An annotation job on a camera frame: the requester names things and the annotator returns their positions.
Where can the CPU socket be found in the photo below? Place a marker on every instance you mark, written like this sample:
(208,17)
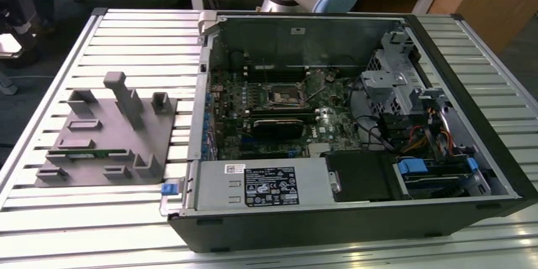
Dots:
(281,94)

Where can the grey stand foot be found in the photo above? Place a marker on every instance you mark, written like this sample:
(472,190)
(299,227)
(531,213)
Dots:
(8,88)

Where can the grey parts rack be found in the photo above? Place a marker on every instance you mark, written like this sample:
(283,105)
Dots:
(125,168)

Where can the black RAM slot row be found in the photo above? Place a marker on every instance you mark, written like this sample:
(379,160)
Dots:
(257,75)
(281,113)

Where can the blue case release latch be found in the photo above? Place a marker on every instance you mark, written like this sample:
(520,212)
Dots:
(169,187)

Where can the black graphics card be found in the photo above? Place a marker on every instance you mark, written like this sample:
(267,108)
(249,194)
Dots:
(276,130)

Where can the silver power supply unit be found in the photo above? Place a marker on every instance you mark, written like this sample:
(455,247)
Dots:
(213,187)

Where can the black expansion slot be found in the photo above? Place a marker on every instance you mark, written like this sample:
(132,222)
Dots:
(264,155)

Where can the green motherboard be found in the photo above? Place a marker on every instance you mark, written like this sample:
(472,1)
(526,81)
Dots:
(336,124)

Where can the silver chipset heatsink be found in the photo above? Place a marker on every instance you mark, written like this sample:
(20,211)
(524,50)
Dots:
(320,149)

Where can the grey round fan shroud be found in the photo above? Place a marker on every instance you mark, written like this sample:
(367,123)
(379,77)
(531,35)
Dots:
(360,105)

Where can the silver perforated drive cage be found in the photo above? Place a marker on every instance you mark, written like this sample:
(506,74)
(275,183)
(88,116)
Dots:
(380,81)

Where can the black open PC case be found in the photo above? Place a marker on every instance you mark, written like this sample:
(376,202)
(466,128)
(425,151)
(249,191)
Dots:
(293,231)

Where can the black plastic drive cover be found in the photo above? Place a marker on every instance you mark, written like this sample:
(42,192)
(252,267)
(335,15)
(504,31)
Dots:
(356,177)

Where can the blue disk carrier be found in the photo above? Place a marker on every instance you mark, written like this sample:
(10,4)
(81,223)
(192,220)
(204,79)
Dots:
(411,166)

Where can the wooden cabinet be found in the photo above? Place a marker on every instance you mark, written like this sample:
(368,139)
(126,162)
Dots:
(495,4)

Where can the small blue bay clip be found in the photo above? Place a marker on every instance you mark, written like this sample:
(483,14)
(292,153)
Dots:
(471,164)

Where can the metal disk bay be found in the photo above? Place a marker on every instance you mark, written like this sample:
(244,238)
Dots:
(479,184)

